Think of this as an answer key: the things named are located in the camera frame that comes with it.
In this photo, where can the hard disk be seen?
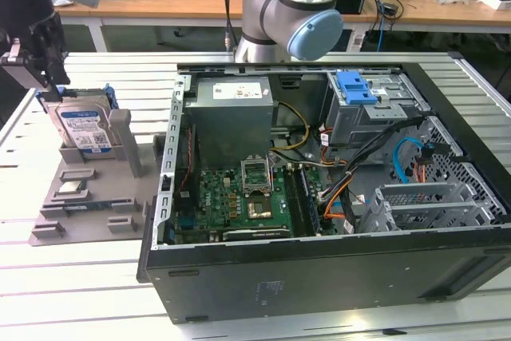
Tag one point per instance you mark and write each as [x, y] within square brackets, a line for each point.
[84, 125]

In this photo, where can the blue plastic drive latch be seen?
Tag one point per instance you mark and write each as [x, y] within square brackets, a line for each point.
[355, 89]

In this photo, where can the locking lever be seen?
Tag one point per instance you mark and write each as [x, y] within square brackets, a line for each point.
[272, 173]

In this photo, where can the wooden desk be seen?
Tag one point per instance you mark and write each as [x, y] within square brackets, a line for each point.
[139, 1]

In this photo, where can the CPU socket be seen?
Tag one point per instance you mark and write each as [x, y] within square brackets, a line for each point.
[257, 210]

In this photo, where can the grey power supply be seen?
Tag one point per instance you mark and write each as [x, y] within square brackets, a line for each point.
[227, 125]

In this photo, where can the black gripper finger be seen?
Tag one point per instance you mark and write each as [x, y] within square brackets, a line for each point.
[54, 77]

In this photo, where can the black RAM slot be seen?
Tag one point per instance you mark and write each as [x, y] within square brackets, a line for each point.
[299, 205]
[313, 205]
[306, 205]

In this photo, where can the white box with black inlay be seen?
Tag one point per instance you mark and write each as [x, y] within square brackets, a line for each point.
[499, 3]

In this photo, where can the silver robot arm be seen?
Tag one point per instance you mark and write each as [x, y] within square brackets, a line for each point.
[279, 5]

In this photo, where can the RAM stick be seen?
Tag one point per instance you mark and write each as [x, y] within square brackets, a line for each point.
[88, 206]

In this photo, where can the green motherboard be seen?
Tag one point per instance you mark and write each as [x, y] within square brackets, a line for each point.
[215, 205]

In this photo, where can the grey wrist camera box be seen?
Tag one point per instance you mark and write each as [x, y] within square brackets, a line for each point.
[20, 73]

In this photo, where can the silver CPU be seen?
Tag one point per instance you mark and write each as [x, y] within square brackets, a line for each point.
[72, 187]

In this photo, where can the grey parts rack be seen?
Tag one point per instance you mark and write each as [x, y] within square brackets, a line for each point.
[112, 189]

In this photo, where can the black PC case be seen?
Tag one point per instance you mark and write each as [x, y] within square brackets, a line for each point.
[319, 277]

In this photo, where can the grey optical drive cage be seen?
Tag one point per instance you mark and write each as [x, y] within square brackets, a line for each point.
[351, 125]

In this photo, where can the black graphics card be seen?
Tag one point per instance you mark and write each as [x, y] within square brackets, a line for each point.
[255, 234]

